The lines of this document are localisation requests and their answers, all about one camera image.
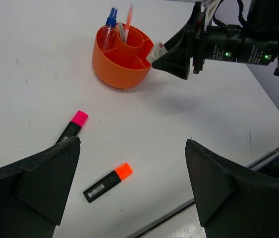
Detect orange black highlighter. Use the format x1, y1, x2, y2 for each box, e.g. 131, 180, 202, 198
83, 163, 133, 203

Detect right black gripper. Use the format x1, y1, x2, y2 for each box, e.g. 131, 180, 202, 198
152, 2, 243, 80

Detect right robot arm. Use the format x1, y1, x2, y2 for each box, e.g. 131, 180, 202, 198
152, 0, 279, 79

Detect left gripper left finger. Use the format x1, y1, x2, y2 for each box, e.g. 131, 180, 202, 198
0, 137, 80, 238

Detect clear bottle blue cap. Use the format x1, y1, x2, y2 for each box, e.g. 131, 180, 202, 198
100, 6, 118, 52

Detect orange round compartment organizer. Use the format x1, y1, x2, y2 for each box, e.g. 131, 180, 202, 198
92, 26, 154, 90

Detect green thin highlighter pen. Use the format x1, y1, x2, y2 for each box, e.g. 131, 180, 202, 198
117, 22, 126, 43

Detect pink black highlighter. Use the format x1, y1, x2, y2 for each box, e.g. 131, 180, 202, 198
56, 111, 88, 144

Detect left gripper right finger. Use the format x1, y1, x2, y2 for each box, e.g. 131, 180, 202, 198
185, 139, 279, 238

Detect orange thin highlighter pen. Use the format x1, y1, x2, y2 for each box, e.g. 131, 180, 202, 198
124, 3, 134, 41

